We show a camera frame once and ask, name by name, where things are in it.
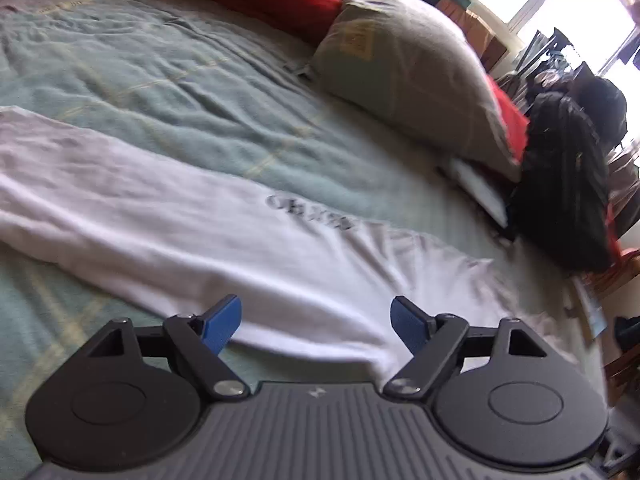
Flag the white printed long-sleeve shirt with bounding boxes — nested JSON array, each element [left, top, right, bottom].
[[1, 106, 568, 380]]

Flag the clothes rack with garments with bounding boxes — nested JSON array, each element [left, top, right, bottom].
[[497, 28, 639, 238]]

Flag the paperback book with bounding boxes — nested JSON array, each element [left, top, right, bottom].
[[570, 275, 608, 344]]

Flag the black backpack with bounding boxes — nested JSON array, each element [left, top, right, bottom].
[[439, 90, 616, 273]]

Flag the wooden chair with dark garment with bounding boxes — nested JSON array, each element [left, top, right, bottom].
[[604, 316, 640, 406]]

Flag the grey green pillow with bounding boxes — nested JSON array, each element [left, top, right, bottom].
[[305, 0, 520, 182]]

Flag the green plaid bed blanket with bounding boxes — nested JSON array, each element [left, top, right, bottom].
[[0, 0, 609, 480]]

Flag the items on window sill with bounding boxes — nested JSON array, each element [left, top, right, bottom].
[[422, 0, 508, 73]]

